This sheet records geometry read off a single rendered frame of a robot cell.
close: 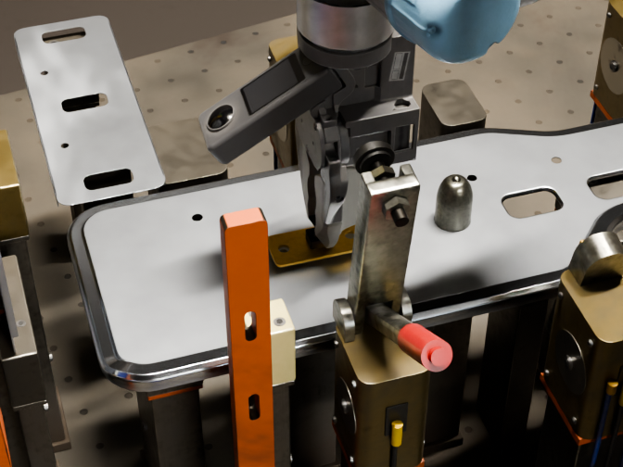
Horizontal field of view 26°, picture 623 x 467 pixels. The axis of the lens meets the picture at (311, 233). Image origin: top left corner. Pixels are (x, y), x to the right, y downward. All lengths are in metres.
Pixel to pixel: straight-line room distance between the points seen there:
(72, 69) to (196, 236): 0.28
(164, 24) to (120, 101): 1.89
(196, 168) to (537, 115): 0.66
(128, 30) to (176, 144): 1.91
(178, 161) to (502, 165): 0.31
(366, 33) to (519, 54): 0.95
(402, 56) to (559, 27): 0.96
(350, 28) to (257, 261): 0.19
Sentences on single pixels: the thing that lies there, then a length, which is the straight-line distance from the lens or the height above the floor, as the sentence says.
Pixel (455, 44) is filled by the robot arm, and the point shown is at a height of 1.31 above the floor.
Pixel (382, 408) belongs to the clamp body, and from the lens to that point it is 1.02.
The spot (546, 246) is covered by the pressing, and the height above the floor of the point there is 1.00.
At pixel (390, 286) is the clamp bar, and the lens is 0.99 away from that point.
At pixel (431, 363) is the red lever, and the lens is 0.90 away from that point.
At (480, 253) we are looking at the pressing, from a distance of 1.17.
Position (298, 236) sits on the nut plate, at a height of 1.01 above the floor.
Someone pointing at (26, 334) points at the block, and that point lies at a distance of 1.12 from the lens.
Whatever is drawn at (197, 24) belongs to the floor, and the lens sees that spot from 3.22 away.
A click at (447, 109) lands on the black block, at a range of 1.34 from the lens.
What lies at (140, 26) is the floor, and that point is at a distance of 3.23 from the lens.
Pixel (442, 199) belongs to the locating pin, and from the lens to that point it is 1.17.
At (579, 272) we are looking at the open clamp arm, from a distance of 1.05.
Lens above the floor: 1.81
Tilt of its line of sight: 43 degrees down
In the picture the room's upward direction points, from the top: straight up
